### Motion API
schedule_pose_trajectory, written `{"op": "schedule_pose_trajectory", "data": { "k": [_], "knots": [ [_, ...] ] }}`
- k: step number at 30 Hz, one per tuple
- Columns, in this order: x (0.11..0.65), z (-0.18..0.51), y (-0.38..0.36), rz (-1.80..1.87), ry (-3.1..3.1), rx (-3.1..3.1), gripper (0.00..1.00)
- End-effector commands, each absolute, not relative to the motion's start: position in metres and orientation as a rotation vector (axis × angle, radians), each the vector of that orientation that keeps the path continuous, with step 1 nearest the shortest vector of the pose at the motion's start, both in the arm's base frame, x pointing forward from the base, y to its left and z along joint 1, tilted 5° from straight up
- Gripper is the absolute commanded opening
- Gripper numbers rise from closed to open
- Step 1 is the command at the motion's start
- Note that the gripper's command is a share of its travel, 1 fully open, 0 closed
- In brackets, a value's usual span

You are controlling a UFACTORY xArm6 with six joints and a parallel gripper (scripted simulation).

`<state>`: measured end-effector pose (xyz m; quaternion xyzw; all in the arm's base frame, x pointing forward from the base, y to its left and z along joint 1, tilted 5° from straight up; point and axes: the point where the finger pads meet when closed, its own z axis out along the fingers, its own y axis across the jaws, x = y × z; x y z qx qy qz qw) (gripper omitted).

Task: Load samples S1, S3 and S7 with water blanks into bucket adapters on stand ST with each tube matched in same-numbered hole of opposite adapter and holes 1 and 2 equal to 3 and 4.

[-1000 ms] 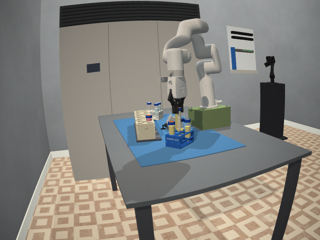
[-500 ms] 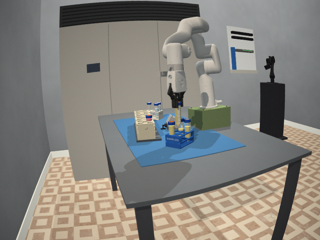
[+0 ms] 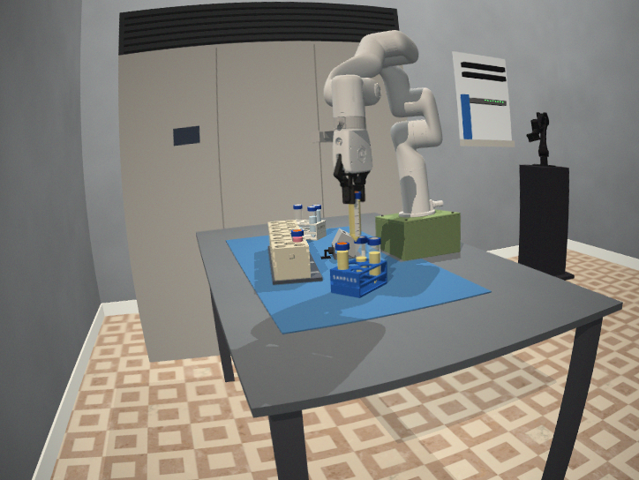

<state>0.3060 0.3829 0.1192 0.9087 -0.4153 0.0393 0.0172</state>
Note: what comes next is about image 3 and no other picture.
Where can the beige tube rack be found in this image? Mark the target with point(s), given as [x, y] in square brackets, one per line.
[320, 230]

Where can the blue bench mat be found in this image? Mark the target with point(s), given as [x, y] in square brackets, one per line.
[297, 307]

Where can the blue tube rack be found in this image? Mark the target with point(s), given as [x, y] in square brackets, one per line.
[347, 283]

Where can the tube with blue cap and grey dot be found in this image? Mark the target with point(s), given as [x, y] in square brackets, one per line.
[361, 249]

